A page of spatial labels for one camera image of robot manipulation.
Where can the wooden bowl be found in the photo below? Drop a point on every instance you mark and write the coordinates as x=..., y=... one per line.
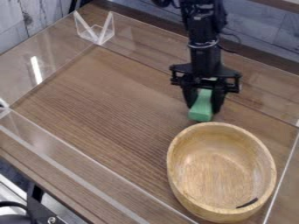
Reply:
x=222, y=171

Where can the clear acrylic corner bracket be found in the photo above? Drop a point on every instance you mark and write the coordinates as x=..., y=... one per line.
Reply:
x=95, y=33

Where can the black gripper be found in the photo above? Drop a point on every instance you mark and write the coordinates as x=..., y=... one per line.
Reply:
x=206, y=73

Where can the black table leg frame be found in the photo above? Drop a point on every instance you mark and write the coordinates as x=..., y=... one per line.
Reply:
x=31, y=212

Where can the clear acrylic enclosure wall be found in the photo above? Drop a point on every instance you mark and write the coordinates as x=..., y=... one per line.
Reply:
x=91, y=113

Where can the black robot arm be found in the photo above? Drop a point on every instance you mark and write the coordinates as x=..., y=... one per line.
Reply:
x=205, y=19

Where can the green stick block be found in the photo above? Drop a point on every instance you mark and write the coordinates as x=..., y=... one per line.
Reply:
x=201, y=111

